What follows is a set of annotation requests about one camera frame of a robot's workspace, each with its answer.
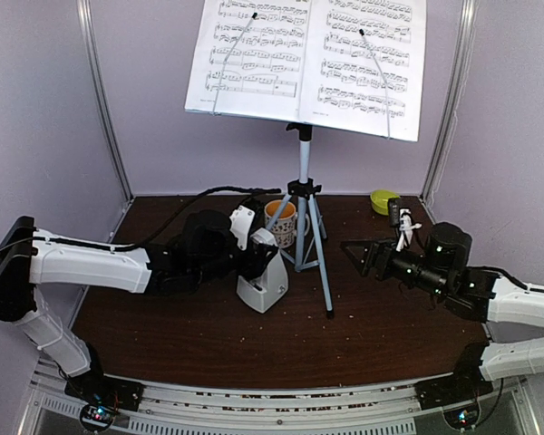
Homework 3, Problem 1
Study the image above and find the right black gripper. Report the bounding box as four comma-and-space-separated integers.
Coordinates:
340, 237, 449, 300

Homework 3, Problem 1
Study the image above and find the white metronome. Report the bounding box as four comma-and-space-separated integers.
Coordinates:
237, 228, 288, 314

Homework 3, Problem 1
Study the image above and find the sheet music page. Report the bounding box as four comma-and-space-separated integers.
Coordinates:
185, 0, 312, 121
298, 0, 427, 142

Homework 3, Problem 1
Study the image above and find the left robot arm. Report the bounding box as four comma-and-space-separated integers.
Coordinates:
0, 206, 288, 407

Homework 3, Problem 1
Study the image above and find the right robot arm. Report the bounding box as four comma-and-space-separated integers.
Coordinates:
340, 222, 544, 410

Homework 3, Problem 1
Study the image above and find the yellow patterned mug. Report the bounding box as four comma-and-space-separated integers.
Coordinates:
264, 199, 298, 249

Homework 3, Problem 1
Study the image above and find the green bowl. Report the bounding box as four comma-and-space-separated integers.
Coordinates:
370, 189, 400, 216

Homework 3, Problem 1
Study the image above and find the white tripod stand pole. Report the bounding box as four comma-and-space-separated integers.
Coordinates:
281, 122, 335, 320

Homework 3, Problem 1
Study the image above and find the white perforated music stand desk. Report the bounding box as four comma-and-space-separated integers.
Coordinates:
184, 0, 428, 144

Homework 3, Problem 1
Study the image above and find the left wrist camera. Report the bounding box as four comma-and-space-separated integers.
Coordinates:
229, 197, 260, 251

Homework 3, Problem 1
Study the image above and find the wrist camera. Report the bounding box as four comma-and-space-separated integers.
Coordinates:
387, 198, 423, 252
229, 197, 260, 251

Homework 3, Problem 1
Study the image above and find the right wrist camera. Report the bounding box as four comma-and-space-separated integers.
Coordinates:
387, 198, 423, 252

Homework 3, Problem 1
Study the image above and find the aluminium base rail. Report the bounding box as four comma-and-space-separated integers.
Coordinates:
26, 357, 536, 435

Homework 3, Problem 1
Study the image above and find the right wire page holder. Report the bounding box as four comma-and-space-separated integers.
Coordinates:
357, 28, 393, 140

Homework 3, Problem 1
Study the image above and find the wire page holder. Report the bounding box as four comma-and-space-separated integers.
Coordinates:
357, 28, 393, 140
210, 12, 259, 114

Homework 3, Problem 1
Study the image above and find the left wire page holder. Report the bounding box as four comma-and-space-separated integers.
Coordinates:
210, 12, 259, 114

